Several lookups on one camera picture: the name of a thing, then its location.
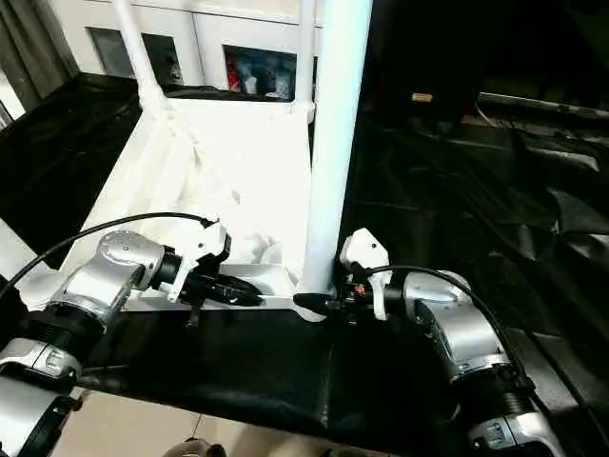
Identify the white plastic table top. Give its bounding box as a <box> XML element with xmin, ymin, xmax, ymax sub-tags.
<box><xmin>14</xmin><ymin>95</ymin><xmax>336</xmax><ymax>324</ymax></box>

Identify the white plastic table leg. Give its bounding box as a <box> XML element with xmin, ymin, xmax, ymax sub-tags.
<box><xmin>0</xmin><ymin>217</ymin><xmax>45</xmax><ymax>288</ymax></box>
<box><xmin>293</xmin><ymin>0</ymin><xmax>375</xmax><ymax>323</ymax></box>
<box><xmin>290</xmin><ymin>0</ymin><xmax>321</xmax><ymax>121</ymax></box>
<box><xmin>111</xmin><ymin>0</ymin><xmax>173</xmax><ymax>117</ymax></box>

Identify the black mat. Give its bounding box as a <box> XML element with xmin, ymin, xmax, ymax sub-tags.
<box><xmin>0</xmin><ymin>71</ymin><xmax>609</xmax><ymax>457</ymax></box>

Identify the grey left robot foot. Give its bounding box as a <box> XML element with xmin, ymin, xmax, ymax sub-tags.
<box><xmin>164</xmin><ymin>438</ymin><xmax>226</xmax><ymax>457</ymax></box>

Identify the white cabinet with glass doors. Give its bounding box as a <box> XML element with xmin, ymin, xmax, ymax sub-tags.
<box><xmin>52</xmin><ymin>0</ymin><xmax>325</xmax><ymax>104</ymax></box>

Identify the black metal bar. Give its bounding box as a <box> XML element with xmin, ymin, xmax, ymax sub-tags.
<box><xmin>476</xmin><ymin>91</ymin><xmax>609</xmax><ymax>125</ymax></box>

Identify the grey curtain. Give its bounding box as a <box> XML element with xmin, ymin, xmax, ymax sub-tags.
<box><xmin>0</xmin><ymin>0</ymin><xmax>83</xmax><ymax>111</ymax></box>

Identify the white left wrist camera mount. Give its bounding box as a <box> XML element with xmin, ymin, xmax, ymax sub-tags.
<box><xmin>167</xmin><ymin>220</ymin><xmax>233</xmax><ymax>305</ymax></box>

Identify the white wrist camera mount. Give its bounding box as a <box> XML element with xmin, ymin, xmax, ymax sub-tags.
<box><xmin>339</xmin><ymin>228</ymin><xmax>394</xmax><ymax>323</ymax></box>
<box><xmin>167</xmin><ymin>220</ymin><xmax>233</xmax><ymax>305</ymax></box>

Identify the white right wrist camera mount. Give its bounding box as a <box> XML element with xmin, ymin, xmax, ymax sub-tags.
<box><xmin>339</xmin><ymin>228</ymin><xmax>394</xmax><ymax>323</ymax></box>

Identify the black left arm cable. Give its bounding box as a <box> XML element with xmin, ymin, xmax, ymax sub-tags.
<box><xmin>0</xmin><ymin>211</ymin><xmax>223</xmax><ymax>288</ymax></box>

